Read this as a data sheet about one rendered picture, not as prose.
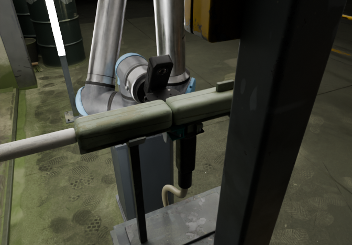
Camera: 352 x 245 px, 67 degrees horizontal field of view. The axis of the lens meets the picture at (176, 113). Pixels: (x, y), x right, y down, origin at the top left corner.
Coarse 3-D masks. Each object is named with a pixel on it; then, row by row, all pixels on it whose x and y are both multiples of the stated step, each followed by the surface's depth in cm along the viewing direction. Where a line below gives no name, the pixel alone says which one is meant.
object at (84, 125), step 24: (192, 96) 47; (216, 96) 47; (96, 120) 41; (120, 120) 41; (144, 120) 42; (168, 120) 44; (192, 120) 46; (0, 144) 37; (24, 144) 37; (48, 144) 38; (96, 144) 40; (192, 144) 50; (192, 168) 54
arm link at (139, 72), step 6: (144, 66) 65; (132, 72) 65; (138, 72) 64; (144, 72) 63; (132, 78) 64; (138, 78) 62; (126, 84) 66; (132, 84) 63; (132, 90) 63; (132, 96) 64; (138, 102) 66
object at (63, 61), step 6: (60, 60) 220; (66, 60) 222; (66, 66) 224; (66, 72) 226; (66, 78) 229; (66, 84) 232; (72, 90) 236; (72, 96) 239; (72, 102) 242; (72, 108) 245; (78, 114) 250
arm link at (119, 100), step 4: (120, 92) 80; (116, 96) 78; (120, 96) 78; (124, 96) 74; (112, 100) 77; (116, 100) 77; (120, 100) 77; (124, 100) 75; (128, 100) 74; (132, 100) 73; (112, 104) 77; (116, 104) 77; (120, 104) 76; (124, 104) 76; (128, 104) 74; (132, 104) 74; (136, 104) 74; (112, 108) 77; (116, 108) 77
